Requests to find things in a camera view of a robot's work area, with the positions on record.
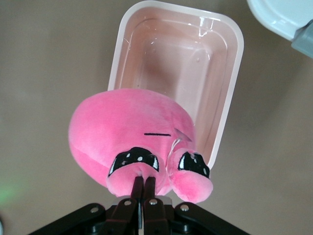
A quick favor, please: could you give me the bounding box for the white lid with grey clips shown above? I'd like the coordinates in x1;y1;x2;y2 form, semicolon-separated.
246;0;313;58

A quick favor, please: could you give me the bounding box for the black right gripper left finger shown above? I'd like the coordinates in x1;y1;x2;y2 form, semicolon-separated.
29;176;144;235

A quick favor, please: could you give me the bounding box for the pink plush toy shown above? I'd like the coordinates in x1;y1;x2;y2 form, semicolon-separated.
67;88;214;204

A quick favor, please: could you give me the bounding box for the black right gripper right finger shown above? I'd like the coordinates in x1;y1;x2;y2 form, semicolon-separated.
143;176;246;235

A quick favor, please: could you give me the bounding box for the pink plastic box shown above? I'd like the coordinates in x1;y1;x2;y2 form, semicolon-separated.
107;0;245;169

